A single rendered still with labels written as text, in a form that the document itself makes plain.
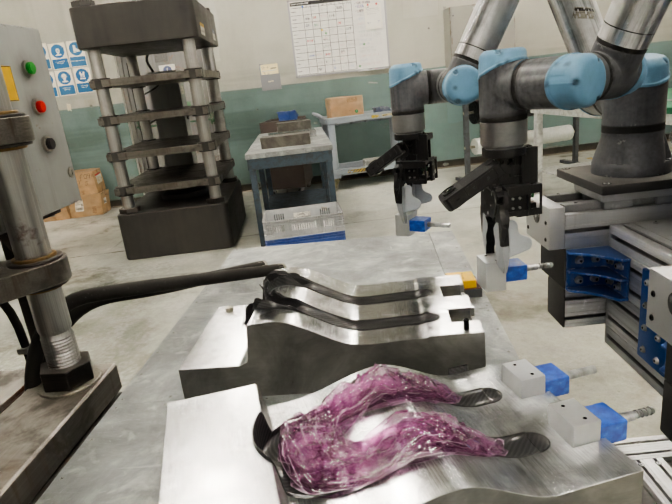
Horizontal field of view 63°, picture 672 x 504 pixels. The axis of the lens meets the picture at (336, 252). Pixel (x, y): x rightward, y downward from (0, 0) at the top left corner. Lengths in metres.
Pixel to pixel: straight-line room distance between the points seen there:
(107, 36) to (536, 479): 4.50
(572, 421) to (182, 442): 0.45
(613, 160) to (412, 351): 0.61
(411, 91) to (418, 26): 6.16
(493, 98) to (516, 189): 0.15
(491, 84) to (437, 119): 6.56
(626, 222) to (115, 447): 1.03
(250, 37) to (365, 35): 1.42
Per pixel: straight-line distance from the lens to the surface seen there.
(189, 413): 0.74
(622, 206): 1.25
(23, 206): 1.07
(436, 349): 0.89
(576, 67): 0.85
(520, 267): 1.00
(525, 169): 0.97
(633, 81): 1.00
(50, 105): 1.44
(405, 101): 1.27
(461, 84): 1.14
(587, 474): 0.69
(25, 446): 1.05
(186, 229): 4.82
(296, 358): 0.90
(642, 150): 1.25
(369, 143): 7.33
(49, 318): 1.12
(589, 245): 1.24
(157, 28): 4.71
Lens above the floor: 1.29
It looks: 17 degrees down
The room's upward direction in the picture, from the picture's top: 6 degrees counter-clockwise
